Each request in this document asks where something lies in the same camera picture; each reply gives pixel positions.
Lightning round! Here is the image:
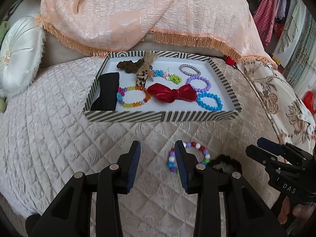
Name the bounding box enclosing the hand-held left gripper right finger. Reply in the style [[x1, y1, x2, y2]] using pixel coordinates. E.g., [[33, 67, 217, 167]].
[[174, 140, 282, 237]]

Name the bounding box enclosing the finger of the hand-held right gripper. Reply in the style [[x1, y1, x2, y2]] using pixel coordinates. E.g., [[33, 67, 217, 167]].
[[256, 137, 305, 165], [245, 145, 280, 169]]

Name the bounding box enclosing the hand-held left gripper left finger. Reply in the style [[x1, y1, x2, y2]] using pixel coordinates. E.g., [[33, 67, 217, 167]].
[[32, 140, 142, 237]]

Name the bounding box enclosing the large multicolour bead bracelet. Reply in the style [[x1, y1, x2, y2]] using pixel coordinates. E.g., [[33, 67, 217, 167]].
[[168, 141, 211, 174]]

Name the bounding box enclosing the black scrunchie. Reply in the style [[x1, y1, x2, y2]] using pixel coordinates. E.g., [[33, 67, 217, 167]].
[[209, 154, 244, 176]]

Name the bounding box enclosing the striped cardboard box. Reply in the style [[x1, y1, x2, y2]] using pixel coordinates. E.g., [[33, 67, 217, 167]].
[[83, 51, 242, 122]]

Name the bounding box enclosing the blue bead bracelet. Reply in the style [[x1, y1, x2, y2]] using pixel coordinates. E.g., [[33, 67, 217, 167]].
[[196, 92, 223, 111]]

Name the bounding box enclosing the rainbow bead bracelet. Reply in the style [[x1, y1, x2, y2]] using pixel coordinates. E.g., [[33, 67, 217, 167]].
[[116, 86, 151, 109]]

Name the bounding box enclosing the black headband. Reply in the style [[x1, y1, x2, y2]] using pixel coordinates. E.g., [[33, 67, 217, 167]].
[[90, 72, 120, 111]]

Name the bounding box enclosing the red velvet bow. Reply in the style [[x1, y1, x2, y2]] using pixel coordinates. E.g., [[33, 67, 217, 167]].
[[147, 83, 198, 103]]

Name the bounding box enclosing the purple bead bracelet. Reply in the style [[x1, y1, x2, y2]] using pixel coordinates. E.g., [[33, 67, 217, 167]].
[[186, 76, 212, 93]]

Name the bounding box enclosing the flower bead bracelet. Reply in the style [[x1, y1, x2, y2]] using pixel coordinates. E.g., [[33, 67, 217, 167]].
[[149, 69, 182, 84]]

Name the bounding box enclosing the beige printed bow hair tie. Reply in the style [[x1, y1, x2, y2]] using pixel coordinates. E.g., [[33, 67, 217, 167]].
[[134, 51, 158, 88]]

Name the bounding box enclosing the brown scrunchie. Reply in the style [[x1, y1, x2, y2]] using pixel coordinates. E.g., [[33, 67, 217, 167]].
[[117, 59, 146, 74]]

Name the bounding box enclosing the small purple silver bracelet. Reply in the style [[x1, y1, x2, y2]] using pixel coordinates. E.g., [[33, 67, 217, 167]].
[[180, 64, 201, 77]]

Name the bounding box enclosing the person's right hand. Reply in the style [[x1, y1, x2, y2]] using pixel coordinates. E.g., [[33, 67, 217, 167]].
[[278, 197, 316, 228]]

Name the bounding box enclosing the red plastic bag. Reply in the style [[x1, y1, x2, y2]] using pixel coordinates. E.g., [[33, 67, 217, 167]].
[[302, 91, 316, 114]]

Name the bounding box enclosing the quilted beige sofa cover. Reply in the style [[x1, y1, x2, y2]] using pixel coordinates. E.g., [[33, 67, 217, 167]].
[[0, 54, 316, 237]]

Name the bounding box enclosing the small red object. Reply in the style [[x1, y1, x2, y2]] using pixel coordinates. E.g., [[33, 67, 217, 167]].
[[224, 55, 238, 66]]

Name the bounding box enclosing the pale green curtain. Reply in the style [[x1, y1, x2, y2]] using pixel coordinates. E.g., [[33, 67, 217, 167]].
[[284, 12, 316, 86]]

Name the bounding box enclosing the white leaf print cloth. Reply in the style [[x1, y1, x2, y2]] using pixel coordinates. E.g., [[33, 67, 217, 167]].
[[272, 0, 312, 63]]

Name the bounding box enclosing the pink polka dot garment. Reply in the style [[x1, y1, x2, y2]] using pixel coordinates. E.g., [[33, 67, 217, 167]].
[[253, 0, 279, 47]]

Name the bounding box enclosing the peach fringed blanket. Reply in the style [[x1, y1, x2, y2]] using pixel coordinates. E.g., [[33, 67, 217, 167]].
[[37, 0, 279, 66]]

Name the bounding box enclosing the white round satin cushion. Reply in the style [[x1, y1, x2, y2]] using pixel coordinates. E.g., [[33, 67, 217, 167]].
[[0, 15, 47, 97]]

